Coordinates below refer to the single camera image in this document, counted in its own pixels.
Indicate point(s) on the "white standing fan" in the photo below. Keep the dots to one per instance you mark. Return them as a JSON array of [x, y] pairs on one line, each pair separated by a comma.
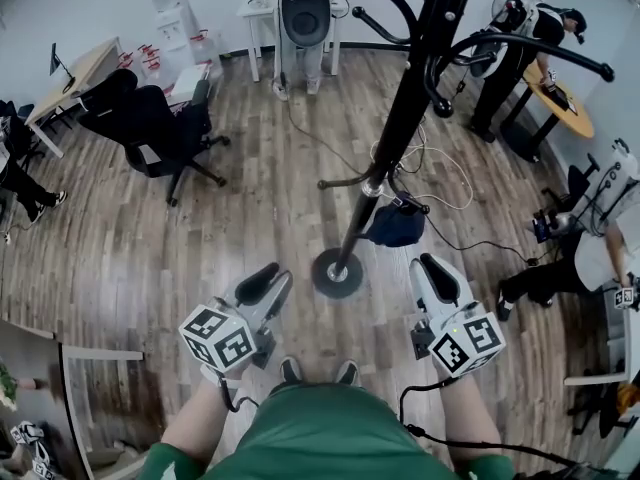
[[502, 3]]

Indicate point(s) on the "person's right forearm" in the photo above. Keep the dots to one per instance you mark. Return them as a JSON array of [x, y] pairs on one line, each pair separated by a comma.
[[470, 413]]

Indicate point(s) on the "black stool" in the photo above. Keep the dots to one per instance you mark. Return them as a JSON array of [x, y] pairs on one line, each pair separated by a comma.
[[600, 408]]

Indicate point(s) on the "white flat box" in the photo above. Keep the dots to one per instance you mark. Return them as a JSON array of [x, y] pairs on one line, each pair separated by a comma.
[[187, 80]]

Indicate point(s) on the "white framed table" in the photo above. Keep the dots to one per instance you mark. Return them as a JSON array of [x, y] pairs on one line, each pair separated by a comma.
[[100, 354]]

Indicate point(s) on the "light wooden desk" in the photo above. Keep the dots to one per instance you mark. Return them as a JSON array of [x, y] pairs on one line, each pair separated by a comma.
[[75, 80]]

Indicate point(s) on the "black desk monitor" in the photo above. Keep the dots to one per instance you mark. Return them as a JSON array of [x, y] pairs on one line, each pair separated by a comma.
[[54, 59]]

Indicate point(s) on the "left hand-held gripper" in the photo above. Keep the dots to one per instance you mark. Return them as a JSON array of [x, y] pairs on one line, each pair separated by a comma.
[[215, 338]]

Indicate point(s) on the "person's green shirt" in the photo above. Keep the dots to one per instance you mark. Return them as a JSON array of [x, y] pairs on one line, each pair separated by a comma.
[[325, 433]]

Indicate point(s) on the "white square table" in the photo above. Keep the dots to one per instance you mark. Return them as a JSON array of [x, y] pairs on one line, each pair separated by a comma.
[[255, 8]]

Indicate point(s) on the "person's shoe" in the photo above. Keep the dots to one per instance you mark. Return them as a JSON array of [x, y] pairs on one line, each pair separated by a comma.
[[290, 370], [348, 373]]

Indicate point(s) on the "white water dispenser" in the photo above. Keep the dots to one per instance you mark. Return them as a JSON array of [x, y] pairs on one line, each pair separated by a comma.
[[172, 18]]

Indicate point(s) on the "black office chair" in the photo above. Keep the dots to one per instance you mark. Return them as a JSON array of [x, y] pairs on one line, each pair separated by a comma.
[[150, 128]]

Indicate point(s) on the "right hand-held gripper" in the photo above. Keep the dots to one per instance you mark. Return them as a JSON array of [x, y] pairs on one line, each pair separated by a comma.
[[467, 340]]

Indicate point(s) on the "person's left forearm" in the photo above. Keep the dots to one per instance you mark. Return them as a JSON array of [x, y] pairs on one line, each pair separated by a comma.
[[210, 418]]

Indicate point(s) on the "spare hand-held gripper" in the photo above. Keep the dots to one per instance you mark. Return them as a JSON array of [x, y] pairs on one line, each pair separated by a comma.
[[35, 448]]

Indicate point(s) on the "dark navy cap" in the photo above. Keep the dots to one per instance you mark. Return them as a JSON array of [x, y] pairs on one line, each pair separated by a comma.
[[397, 228]]

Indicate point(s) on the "green plant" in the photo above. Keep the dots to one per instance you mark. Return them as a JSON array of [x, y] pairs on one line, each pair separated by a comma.
[[6, 385]]

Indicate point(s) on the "black coat rack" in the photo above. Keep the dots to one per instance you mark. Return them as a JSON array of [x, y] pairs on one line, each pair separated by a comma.
[[400, 118]]

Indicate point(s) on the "person's left shoe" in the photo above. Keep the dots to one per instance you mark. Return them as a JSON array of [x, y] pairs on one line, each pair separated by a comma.
[[290, 370]]

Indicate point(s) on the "black tablet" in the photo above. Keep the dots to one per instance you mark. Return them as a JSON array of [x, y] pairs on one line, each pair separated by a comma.
[[557, 98]]

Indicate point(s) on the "black armless chair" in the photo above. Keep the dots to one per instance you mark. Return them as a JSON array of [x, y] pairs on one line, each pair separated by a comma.
[[580, 180]]

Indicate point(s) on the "white work table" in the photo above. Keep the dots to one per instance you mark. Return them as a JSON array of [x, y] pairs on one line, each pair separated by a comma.
[[620, 363]]

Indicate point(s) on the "person's right shoe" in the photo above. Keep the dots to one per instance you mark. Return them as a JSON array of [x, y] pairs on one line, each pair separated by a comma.
[[348, 373]]

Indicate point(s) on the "round wooden table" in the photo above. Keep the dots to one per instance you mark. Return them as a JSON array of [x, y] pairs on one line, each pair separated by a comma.
[[575, 113]]

